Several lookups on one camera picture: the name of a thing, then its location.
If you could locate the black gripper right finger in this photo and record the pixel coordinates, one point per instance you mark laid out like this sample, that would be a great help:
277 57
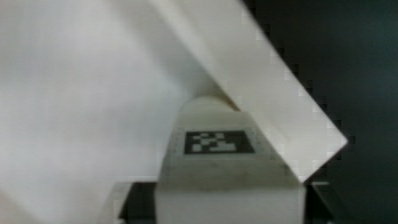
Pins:
325 211

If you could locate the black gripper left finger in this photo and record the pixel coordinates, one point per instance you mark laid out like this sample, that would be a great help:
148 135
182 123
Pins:
128 207

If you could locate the white table leg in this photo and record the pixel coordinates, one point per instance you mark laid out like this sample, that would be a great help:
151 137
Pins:
226 184

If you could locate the white square table top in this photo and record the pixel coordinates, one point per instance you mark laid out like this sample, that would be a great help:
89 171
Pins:
107 61

